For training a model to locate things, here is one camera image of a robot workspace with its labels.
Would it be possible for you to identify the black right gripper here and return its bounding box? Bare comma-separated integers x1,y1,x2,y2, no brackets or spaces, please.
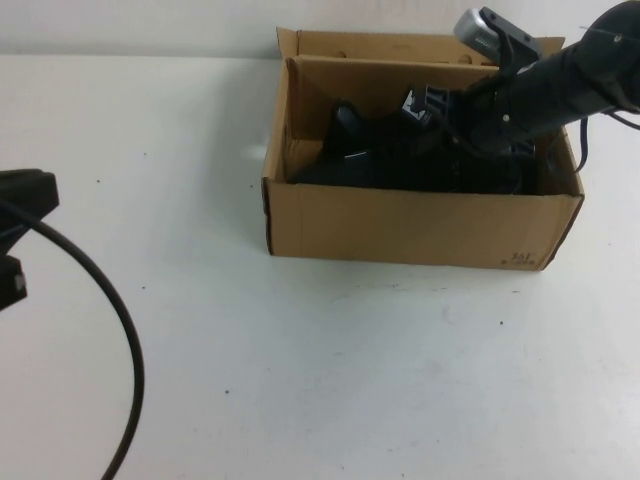
423,74,537,164

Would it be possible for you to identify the dark left camera mount bracket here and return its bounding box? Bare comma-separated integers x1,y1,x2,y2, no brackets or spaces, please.
0,168,61,239

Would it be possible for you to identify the brown cardboard shoe box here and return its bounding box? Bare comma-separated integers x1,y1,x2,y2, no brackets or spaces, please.
262,27,585,274

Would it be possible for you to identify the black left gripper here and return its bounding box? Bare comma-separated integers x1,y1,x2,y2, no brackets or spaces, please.
0,254,27,312

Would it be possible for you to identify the dark right camera mount bracket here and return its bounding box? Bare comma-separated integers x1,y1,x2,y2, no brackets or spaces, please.
479,7,542,101

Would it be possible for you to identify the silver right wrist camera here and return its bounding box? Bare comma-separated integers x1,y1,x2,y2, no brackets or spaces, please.
453,8,502,52

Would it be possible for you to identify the black sneaker with white stripes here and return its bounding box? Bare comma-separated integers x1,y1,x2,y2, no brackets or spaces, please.
319,87,451,151
287,129,544,196

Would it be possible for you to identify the dark camera mount bracket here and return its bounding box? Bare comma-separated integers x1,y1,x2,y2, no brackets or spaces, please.
479,7,542,101
0,168,61,239

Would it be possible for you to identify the black left camera cable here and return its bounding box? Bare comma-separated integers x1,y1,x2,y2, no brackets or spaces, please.
0,197,147,480

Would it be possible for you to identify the black camera cable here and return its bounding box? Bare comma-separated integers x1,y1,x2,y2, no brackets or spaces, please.
0,197,147,480
544,112,640,175

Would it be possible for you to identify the black right camera cable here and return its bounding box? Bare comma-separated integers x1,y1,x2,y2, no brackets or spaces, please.
544,112,640,175

